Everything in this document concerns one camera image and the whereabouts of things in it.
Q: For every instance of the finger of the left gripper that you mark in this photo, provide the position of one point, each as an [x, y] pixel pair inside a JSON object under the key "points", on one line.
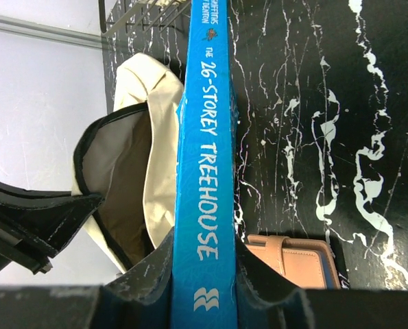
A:
{"points": [[35, 226]]}

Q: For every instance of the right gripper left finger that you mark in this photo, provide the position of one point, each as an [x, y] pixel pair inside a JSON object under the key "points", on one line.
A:
{"points": [[140, 298]]}

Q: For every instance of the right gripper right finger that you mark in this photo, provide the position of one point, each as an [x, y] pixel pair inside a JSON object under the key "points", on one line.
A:
{"points": [[267, 300]]}

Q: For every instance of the blue comic book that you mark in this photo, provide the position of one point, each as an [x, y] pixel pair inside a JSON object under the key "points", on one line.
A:
{"points": [[203, 270]]}

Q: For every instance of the cream canvas student bag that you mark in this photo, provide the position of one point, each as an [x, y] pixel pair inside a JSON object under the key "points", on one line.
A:
{"points": [[129, 157]]}

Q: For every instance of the black wire dish rack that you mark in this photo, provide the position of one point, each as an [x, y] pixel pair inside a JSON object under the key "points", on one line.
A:
{"points": [[141, 14]]}

